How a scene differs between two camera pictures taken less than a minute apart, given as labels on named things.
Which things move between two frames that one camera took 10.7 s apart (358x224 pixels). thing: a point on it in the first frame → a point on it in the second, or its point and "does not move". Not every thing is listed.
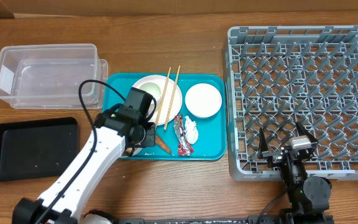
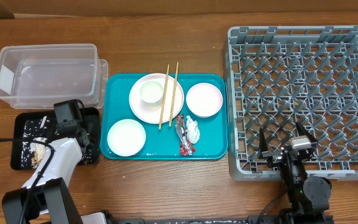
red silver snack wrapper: (184, 148) does not move
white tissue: (191, 130) does not move
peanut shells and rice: (128, 151) → (36, 132)
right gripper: (275, 157) does not move
